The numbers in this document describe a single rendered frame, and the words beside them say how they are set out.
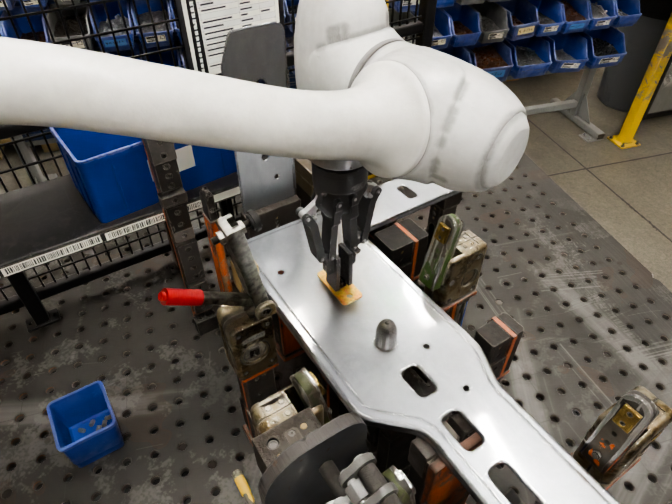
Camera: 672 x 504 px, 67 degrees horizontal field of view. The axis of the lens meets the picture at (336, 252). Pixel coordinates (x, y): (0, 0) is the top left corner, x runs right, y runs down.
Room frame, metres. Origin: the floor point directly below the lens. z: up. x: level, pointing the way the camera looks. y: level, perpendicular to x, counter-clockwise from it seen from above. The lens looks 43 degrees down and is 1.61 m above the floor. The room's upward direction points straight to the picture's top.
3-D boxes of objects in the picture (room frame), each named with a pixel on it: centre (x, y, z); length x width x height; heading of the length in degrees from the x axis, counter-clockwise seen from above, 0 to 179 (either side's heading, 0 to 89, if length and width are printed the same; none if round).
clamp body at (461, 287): (0.63, -0.21, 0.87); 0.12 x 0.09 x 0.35; 123
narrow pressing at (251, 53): (0.80, 0.13, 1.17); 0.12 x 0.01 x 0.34; 123
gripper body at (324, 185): (0.57, -0.01, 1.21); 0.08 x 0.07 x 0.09; 123
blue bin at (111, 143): (0.86, 0.35, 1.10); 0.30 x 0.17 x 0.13; 128
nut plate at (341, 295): (0.57, -0.01, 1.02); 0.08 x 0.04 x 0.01; 33
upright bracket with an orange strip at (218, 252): (0.57, 0.18, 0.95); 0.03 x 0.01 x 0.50; 33
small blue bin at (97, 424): (0.47, 0.45, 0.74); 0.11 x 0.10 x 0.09; 33
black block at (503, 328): (0.50, -0.25, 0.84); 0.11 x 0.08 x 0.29; 123
